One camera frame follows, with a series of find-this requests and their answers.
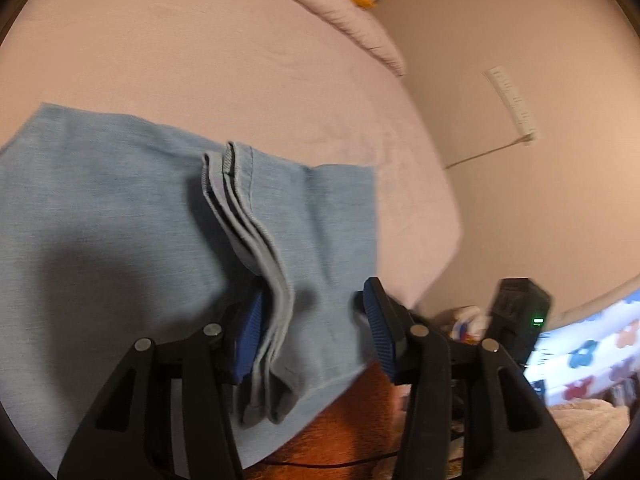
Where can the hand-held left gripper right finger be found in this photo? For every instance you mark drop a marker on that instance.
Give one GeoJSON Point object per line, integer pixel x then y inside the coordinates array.
{"type": "Point", "coordinates": [380, 330]}

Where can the white power strip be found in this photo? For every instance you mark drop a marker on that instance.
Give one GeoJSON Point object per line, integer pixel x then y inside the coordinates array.
{"type": "Point", "coordinates": [512, 102]}

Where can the printed white blanket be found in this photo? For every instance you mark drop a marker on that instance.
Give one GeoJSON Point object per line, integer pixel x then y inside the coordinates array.
{"type": "Point", "coordinates": [595, 355]}

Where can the colourful small toy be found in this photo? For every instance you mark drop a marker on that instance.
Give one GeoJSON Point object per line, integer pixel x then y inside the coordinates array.
{"type": "Point", "coordinates": [467, 325]}

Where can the beige fluffy towel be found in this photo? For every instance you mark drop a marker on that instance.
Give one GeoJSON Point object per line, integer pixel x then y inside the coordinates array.
{"type": "Point", "coordinates": [590, 435]}

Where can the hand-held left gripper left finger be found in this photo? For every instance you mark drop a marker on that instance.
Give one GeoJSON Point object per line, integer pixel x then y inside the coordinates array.
{"type": "Point", "coordinates": [250, 330]}

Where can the pale purple duvet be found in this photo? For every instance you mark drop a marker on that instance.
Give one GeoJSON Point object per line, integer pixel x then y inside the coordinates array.
{"type": "Point", "coordinates": [340, 15]}

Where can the light blue denim pants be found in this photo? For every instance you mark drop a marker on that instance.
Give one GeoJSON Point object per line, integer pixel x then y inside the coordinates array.
{"type": "Point", "coordinates": [125, 210]}

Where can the orange brown cloth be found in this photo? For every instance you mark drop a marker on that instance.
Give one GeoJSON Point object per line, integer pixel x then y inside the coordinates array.
{"type": "Point", "coordinates": [350, 425]}

